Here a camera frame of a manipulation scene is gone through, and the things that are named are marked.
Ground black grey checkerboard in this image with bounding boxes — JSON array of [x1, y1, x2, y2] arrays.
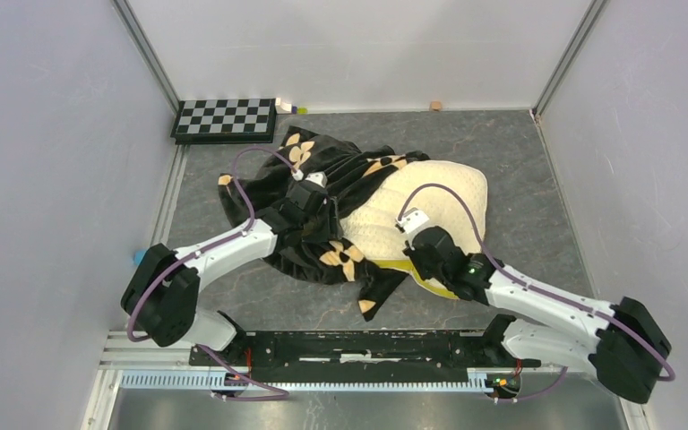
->
[[170, 99, 277, 145]]

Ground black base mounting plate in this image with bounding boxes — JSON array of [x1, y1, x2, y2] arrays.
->
[[219, 330, 541, 383]]

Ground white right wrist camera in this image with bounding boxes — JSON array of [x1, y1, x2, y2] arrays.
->
[[396, 208, 431, 237]]

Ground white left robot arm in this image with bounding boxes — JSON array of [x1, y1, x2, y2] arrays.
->
[[121, 173, 341, 366]]

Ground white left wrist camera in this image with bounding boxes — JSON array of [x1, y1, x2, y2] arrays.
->
[[291, 169, 328, 188]]

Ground white yellow pillow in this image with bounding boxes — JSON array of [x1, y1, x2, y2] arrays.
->
[[341, 160, 488, 299]]

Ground small white block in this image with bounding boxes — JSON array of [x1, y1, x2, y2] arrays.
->
[[274, 98, 297, 115]]

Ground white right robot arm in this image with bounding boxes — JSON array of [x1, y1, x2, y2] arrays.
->
[[403, 226, 672, 404]]

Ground blue small object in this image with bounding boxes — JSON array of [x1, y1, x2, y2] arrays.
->
[[133, 249, 147, 266]]

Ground black floral pillowcase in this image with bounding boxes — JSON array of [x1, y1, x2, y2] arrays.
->
[[218, 126, 429, 321]]

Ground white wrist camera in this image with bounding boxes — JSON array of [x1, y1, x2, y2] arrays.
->
[[396, 208, 431, 237], [291, 169, 328, 188]]

